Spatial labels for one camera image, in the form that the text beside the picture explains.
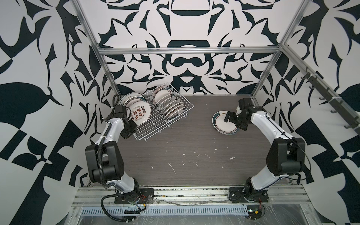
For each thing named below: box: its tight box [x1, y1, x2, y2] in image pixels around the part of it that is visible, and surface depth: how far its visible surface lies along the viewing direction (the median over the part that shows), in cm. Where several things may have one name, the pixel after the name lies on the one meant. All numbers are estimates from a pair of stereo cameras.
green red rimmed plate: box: [211, 110, 239, 135], surface depth 101 cm
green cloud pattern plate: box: [150, 85, 173, 106], surface depth 105 cm
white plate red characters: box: [126, 100, 152, 126], surface depth 99 cm
